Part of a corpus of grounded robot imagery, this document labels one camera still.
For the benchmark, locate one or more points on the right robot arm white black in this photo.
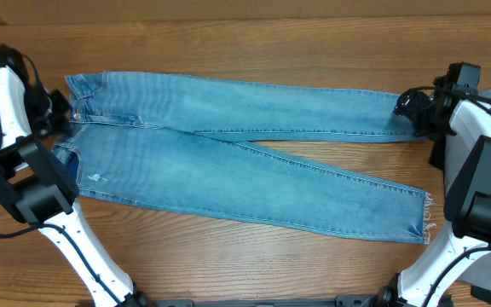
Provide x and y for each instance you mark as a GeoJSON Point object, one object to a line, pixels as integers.
{"type": "Point", "coordinates": [458, 120]}

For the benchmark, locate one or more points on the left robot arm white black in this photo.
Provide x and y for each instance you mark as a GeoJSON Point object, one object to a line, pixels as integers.
{"type": "Point", "coordinates": [37, 193]}

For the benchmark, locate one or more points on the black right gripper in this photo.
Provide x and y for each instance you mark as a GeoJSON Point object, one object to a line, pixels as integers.
{"type": "Point", "coordinates": [413, 107]}

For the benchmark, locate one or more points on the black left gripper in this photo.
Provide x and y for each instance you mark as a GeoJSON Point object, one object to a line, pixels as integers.
{"type": "Point", "coordinates": [60, 124]}

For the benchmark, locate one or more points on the black garment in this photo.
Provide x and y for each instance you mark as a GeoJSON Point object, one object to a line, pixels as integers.
{"type": "Point", "coordinates": [437, 154]}

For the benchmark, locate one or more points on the light blue denim jeans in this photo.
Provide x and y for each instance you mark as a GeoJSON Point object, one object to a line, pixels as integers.
{"type": "Point", "coordinates": [192, 145]}

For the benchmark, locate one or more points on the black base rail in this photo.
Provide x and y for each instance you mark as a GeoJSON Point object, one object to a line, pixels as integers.
{"type": "Point", "coordinates": [339, 301]}

